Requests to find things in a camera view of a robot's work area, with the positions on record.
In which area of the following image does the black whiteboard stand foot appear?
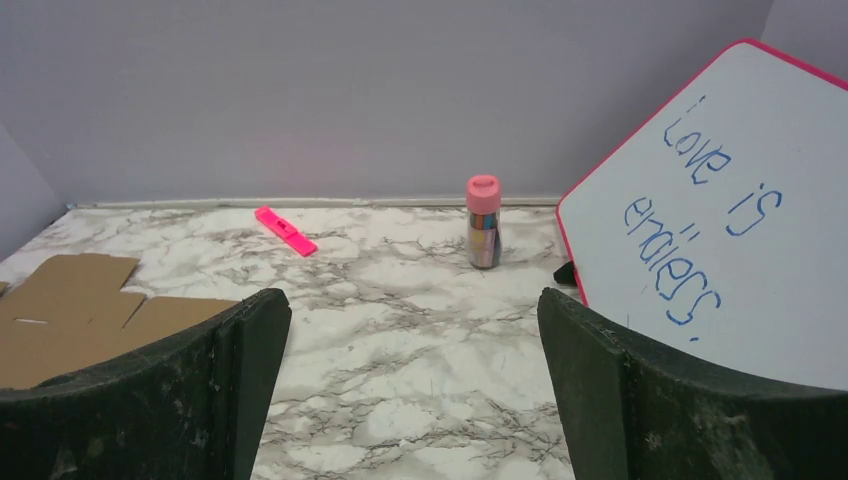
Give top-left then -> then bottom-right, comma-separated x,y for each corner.
553,261 -> 578,287

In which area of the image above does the brown cardboard box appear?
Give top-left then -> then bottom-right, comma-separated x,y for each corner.
1,253 -> 235,389

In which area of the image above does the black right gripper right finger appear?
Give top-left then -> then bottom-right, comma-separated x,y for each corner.
537,288 -> 847,479

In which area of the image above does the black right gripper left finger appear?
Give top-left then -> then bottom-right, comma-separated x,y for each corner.
1,288 -> 292,479

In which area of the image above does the pink-capped pen jar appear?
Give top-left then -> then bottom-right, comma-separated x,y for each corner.
466,174 -> 502,270

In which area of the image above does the pink highlighter marker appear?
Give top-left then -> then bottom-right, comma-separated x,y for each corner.
254,206 -> 318,257

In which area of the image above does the pink-framed whiteboard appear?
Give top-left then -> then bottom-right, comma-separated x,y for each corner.
556,40 -> 847,390

